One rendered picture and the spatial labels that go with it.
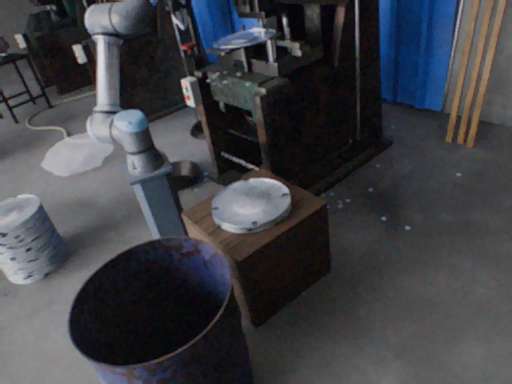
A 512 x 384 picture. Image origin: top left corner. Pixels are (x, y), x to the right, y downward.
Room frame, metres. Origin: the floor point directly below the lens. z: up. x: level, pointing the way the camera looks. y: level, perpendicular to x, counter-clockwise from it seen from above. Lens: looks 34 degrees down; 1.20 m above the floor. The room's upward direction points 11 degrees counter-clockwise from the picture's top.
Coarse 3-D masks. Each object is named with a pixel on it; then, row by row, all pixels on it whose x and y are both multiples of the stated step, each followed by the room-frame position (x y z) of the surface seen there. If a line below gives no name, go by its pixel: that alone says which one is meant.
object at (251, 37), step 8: (248, 32) 1.99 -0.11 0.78; (256, 32) 1.95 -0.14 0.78; (264, 32) 1.91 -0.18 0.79; (272, 32) 1.87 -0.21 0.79; (216, 40) 1.93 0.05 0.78; (224, 40) 1.91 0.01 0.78; (232, 40) 1.85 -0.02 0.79; (240, 40) 1.81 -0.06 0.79; (248, 40) 1.80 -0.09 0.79; (256, 40) 1.77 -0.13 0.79; (224, 48) 1.75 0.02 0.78
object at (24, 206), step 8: (8, 200) 1.65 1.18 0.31; (16, 200) 1.63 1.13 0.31; (24, 200) 1.62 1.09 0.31; (32, 200) 1.60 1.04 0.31; (0, 208) 1.58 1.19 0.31; (8, 208) 1.56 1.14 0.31; (16, 208) 1.55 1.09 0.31; (24, 208) 1.54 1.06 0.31; (32, 208) 1.53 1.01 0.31; (0, 216) 1.50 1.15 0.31; (8, 216) 1.49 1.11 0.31; (16, 216) 1.49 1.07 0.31; (24, 216) 1.47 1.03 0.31; (0, 224) 1.44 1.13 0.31; (8, 224) 1.43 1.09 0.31; (16, 224) 1.42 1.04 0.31; (0, 232) 1.38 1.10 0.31
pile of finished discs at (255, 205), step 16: (224, 192) 1.25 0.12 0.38; (240, 192) 1.23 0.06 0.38; (256, 192) 1.20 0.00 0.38; (272, 192) 1.19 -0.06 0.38; (288, 192) 1.17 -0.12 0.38; (224, 208) 1.15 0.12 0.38; (240, 208) 1.12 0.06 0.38; (256, 208) 1.11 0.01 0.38; (272, 208) 1.10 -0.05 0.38; (288, 208) 1.09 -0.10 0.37; (224, 224) 1.06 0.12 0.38; (240, 224) 1.04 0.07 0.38; (256, 224) 1.04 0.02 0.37; (272, 224) 1.04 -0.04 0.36
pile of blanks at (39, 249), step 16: (32, 224) 1.45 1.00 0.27; (48, 224) 1.53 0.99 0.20; (0, 240) 1.38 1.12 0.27; (16, 240) 1.39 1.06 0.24; (32, 240) 1.43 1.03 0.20; (48, 240) 1.48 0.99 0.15; (0, 256) 1.38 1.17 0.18; (16, 256) 1.38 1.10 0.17; (32, 256) 1.40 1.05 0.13; (48, 256) 1.45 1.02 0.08; (64, 256) 1.51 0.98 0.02; (16, 272) 1.38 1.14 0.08; (32, 272) 1.39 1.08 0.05; (48, 272) 1.42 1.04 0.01
